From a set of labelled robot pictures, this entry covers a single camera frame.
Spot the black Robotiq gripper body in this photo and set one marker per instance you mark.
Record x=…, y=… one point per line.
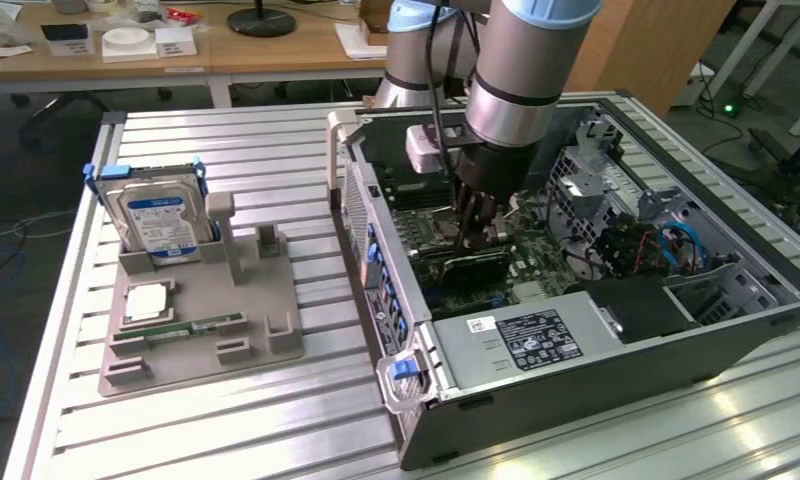
x=496, y=167

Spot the graphics card with metal bracket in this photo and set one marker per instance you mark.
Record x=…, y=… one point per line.
x=474, y=267

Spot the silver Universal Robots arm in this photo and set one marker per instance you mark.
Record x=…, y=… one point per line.
x=534, y=60

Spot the metal socket cover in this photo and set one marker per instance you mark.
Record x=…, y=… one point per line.
x=512, y=217

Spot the CPU socket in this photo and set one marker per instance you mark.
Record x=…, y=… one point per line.
x=440, y=225

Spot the RAM stick with white label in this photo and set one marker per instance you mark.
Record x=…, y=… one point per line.
x=430, y=256

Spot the green motherboard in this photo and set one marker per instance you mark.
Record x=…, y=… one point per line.
x=534, y=265

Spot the metal disk bay cage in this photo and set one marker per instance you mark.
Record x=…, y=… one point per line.
x=587, y=185

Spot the grey power supply unit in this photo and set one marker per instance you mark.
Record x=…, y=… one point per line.
x=480, y=350

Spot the blue case latch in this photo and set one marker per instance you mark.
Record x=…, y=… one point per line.
x=402, y=371

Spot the stack of white papers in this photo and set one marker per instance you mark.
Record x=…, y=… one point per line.
x=360, y=45

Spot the wooden cabinet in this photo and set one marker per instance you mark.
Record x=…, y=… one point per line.
x=654, y=45

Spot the brown cardboard box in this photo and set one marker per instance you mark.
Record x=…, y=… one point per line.
x=373, y=15

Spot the green indicator light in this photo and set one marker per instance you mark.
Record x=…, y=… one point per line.
x=730, y=107

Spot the open black PC case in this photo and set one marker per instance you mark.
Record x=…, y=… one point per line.
x=574, y=400

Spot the grey parts rack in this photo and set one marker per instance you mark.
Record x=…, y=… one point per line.
x=240, y=310

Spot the black round lamp base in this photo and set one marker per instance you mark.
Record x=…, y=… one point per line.
x=261, y=24

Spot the hard disk with blue carrier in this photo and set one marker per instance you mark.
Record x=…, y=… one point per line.
x=156, y=220

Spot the green RAM stick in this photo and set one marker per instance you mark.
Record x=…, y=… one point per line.
x=180, y=327

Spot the silver CPU chip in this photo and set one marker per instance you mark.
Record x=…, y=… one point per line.
x=148, y=302

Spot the small white box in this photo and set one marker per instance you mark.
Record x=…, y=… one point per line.
x=172, y=44

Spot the red package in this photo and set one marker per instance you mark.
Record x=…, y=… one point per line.
x=181, y=15

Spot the black office chair base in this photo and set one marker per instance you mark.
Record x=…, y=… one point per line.
x=47, y=112

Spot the white box with black top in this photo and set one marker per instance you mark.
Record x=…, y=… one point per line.
x=68, y=40

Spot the wooden desk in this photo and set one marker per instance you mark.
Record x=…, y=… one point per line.
x=40, y=67

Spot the white paper label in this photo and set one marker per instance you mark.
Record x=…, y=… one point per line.
x=7, y=51

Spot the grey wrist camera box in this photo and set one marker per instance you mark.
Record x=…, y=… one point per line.
x=423, y=150

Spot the white table frame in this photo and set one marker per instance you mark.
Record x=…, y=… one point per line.
x=767, y=35

